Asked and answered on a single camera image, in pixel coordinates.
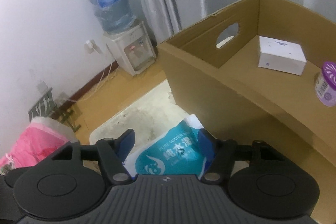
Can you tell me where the blue wet wipes pack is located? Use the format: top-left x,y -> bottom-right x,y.
124,114 -> 212,177

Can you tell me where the purple air freshener jar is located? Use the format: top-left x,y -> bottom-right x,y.
315,61 -> 336,107

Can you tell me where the pink blanket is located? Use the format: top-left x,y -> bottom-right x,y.
1,117 -> 77,174

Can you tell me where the small folding rack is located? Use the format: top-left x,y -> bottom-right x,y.
28,88 -> 81,132

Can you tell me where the brown cardboard box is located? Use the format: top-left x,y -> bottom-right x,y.
158,0 -> 335,223

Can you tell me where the white water dispenser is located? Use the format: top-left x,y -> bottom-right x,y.
103,19 -> 157,76

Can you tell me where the small white box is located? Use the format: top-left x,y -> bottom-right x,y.
258,36 -> 306,76

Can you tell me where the blue water jug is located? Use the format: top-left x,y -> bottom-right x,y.
88,0 -> 136,33

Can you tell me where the white wall plug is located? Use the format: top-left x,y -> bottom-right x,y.
84,39 -> 102,54

